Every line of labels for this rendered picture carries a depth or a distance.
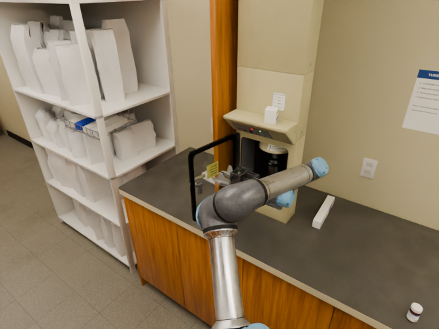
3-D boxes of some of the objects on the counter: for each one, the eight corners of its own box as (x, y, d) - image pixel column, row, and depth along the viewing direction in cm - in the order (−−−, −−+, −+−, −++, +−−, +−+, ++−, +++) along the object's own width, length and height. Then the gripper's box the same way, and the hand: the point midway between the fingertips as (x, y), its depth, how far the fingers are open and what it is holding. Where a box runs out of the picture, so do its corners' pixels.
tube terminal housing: (256, 183, 195) (263, 57, 157) (305, 200, 178) (326, 64, 140) (234, 202, 178) (236, 66, 139) (286, 224, 161) (304, 76, 123)
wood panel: (257, 169, 210) (272, -95, 140) (261, 170, 208) (278, -95, 138) (214, 205, 176) (206, -120, 106) (219, 207, 174) (213, -122, 104)
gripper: (265, 170, 129) (224, 156, 140) (249, 183, 120) (207, 168, 131) (264, 187, 133) (224, 172, 144) (249, 201, 125) (208, 185, 136)
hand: (218, 176), depth 139 cm, fingers open, 6 cm apart
